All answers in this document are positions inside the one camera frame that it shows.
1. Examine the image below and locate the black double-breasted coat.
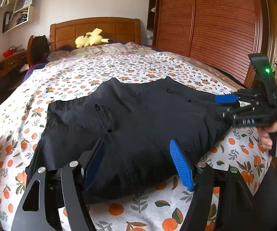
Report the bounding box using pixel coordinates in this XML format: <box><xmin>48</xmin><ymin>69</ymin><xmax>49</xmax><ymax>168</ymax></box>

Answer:
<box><xmin>26</xmin><ymin>78</ymin><xmax>231</xmax><ymax>204</ymax></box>

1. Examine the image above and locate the wooden louvered wardrobe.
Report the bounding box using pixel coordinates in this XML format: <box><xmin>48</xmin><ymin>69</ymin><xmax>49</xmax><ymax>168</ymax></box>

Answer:
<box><xmin>147</xmin><ymin>0</ymin><xmax>268</xmax><ymax>87</ymax></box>

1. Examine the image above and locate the floral quilt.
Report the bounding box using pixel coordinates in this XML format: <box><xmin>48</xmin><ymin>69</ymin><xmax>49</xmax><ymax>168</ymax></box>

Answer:
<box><xmin>46</xmin><ymin>42</ymin><xmax>163</xmax><ymax>62</ymax></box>

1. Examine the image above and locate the wooden desk cabinet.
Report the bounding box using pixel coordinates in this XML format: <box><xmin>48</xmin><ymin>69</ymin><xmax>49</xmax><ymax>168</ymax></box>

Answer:
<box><xmin>0</xmin><ymin>51</ymin><xmax>27</xmax><ymax>94</ymax></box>

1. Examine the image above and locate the yellow plush toy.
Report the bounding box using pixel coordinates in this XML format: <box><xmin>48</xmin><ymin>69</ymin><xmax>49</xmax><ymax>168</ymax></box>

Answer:
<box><xmin>75</xmin><ymin>28</ymin><xmax>110</xmax><ymax>49</ymax></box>

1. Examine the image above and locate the dark wooden chair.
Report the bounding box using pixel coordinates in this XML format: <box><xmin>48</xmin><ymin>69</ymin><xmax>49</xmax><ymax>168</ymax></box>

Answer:
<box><xmin>27</xmin><ymin>35</ymin><xmax>50</xmax><ymax>68</ymax></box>

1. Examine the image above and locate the red bowl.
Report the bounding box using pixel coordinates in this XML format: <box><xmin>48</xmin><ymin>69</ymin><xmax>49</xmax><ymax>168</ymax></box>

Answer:
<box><xmin>3</xmin><ymin>49</ymin><xmax>15</xmax><ymax>58</ymax></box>

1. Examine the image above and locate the wooden headboard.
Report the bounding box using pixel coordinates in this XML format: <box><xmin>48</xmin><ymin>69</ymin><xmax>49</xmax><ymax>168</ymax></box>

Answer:
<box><xmin>49</xmin><ymin>16</ymin><xmax>142</xmax><ymax>52</ymax></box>

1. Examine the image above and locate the white wall shelf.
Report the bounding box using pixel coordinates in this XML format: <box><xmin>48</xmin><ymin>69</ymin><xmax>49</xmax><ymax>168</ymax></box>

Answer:
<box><xmin>0</xmin><ymin>0</ymin><xmax>35</xmax><ymax>33</ymax></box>

